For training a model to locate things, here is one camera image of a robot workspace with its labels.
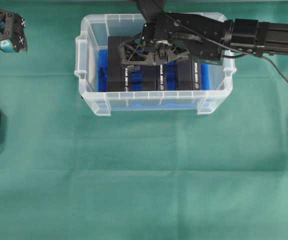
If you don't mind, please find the green table cloth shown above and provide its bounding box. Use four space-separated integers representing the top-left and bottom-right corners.
0 0 288 240

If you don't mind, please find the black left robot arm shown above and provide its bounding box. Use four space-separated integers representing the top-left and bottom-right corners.
0 9 28 53

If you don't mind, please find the black camera box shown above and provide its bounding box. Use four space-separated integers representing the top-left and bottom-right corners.
107 36 130 92
140 64 167 91
175 58 202 91

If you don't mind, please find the black cable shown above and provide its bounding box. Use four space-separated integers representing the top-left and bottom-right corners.
223 53 288 107

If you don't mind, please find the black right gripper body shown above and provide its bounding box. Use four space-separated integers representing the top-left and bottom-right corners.
141 12 228 65

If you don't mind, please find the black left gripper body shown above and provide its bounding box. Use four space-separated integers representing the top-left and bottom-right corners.
0 12 28 53

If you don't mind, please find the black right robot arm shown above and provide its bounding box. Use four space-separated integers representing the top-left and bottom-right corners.
117 0 288 66

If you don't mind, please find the clear plastic storage case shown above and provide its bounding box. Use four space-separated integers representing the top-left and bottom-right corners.
74 14 237 116

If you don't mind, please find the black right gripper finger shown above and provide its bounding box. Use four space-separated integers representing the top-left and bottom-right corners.
118 37 157 66
163 40 190 65

